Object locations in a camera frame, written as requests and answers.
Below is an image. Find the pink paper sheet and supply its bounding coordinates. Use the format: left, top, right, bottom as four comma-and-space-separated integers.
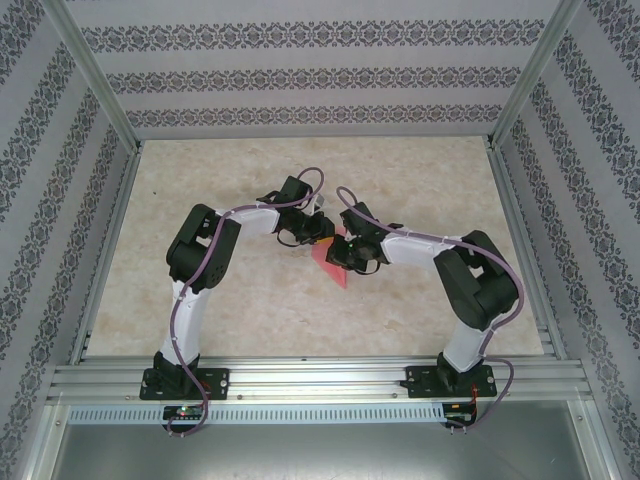
309, 224, 351, 290

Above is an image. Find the small circuit board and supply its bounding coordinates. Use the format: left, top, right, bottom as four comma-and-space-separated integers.
163, 405, 204, 420
444, 402, 476, 426

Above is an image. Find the long aluminium mounting rail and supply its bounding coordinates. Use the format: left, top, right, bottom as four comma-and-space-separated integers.
47, 355, 594, 404

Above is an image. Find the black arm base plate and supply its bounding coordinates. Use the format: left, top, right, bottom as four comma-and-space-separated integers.
405, 364, 497, 400
139, 367, 231, 402

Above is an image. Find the slotted grey cable duct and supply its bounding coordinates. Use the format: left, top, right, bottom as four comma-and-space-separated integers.
67, 403, 446, 425

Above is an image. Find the aluminium side rail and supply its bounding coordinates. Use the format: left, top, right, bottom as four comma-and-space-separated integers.
67, 142, 146, 366
487, 142, 571, 361

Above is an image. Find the purple cable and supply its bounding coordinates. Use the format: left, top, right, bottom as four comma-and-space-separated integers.
167, 167, 330, 440
335, 187, 524, 436

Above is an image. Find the aluminium frame post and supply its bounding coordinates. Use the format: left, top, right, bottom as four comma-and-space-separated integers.
484, 0, 586, 151
37, 0, 146, 156

